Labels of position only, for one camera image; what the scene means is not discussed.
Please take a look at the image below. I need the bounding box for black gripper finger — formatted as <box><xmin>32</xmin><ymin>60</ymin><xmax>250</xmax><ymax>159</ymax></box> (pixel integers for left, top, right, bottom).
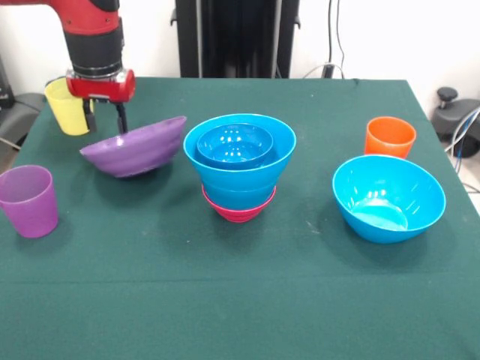
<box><xmin>82</xmin><ymin>97</ymin><xmax>99</xmax><ymax>134</ymax></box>
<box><xmin>114</xmin><ymin>101</ymin><xmax>130</xmax><ymax>135</ymax></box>

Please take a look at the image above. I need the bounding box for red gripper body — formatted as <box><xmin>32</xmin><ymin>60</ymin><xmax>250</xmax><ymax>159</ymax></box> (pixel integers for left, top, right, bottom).
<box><xmin>64</xmin><ymin>68</ymin><xmax>137</xmax><ymax>104</ymax></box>

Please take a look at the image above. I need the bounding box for wide purple bowl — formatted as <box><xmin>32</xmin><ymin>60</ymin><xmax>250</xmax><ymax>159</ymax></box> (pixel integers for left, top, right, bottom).
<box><xmin>79</xmin><ymin>115</ymin><xmax>188</xmax><ymax>179</ymax></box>

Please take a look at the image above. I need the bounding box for small dark blue bowl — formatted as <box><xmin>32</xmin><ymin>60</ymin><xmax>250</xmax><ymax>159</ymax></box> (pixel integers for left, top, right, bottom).
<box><xmin>196</xmin><ymin>123</ymin><xmax>275</xmax><ymax>170</ymax></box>

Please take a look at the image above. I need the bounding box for large blue bowl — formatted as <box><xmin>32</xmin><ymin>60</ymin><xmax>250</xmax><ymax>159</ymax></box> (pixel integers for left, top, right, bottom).
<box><xmin>182</xmin><ymin>113</ymin><xmax>298</xmax><ymax>191</ymax></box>
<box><xmin>331</xmin><ymin>154</ymin><xmax>447</xmax><ymax>245</ymax></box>

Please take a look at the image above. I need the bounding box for small red bowl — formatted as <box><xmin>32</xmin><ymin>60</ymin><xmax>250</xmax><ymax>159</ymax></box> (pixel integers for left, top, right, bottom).
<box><xmin>200</xmin><ymin>182</ymin><xmax>278</xmax><ymax>224</ymax></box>

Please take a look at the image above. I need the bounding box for yellow cup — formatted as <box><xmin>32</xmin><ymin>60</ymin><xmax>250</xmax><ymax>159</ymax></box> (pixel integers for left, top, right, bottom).
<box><xmin>43</xmin><ymin>78</ymin><xmax>95</xmax><ymax>137</ymax></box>

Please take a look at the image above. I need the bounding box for grey padded chair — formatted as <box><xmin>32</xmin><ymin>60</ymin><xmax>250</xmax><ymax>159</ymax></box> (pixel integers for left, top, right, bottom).
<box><xmin>0</xmin><ymin>55</ymin><xmax>43</xmax><ymax>152</ymax></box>

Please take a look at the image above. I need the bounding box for purple cup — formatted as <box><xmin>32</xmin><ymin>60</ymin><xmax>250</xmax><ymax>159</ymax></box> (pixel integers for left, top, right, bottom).
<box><xmin>0</xmin><ymin>164</ymin><xmax>60</xmax><ymax>239</ymax></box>

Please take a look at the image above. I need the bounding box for dark green tablecloth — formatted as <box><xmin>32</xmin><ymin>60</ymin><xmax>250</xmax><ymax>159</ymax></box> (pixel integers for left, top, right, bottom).
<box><xmin>0</xmin><ymin>76</ymin><xmax>480</xmax><ymax>360</ymax></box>

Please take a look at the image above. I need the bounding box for orange cup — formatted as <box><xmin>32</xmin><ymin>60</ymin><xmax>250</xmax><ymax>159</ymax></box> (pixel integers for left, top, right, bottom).
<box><xmin>364</xmin><ymin>116</ymin><xmax>418</xmax><ymax>160</ymax></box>

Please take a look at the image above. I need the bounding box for dark grey chair base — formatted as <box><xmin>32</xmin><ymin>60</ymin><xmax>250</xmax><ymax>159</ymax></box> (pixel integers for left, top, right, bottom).
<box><xmin>430</xmin><ymin>86</ymin><xmax>480</xmax><ymax>158</ymax></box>

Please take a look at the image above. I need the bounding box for black wall cable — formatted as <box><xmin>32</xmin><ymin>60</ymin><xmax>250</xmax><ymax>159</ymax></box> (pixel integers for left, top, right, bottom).
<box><xmin>301</xmin><ymin>0</ymin><xmax>347</xmax><ymax>80</ymax></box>

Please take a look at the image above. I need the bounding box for bundle of light cables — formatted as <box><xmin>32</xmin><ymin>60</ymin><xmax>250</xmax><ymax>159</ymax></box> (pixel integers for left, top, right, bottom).
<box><xmin>445</xmin><ymin>106</ymin><xmax>480</xmax><ymax>196</ymax></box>

